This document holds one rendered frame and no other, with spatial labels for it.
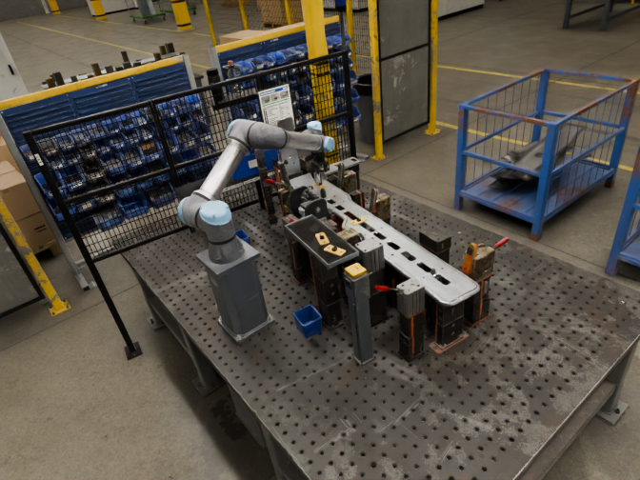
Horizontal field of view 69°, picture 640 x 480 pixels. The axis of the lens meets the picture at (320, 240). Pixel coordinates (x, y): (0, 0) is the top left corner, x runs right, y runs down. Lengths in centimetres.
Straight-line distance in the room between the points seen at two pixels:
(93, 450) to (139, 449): 26
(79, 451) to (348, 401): 170
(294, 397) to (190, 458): 99
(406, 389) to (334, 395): 27
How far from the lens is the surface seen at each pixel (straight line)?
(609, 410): 285
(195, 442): 279
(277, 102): 300
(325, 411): 184
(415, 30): 545
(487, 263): 197
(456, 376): 193
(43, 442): 324
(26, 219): 479
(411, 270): 192
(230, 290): 199
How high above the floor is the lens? 218
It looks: 33 degrees down
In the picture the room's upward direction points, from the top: 8 degrees counter-clockwise
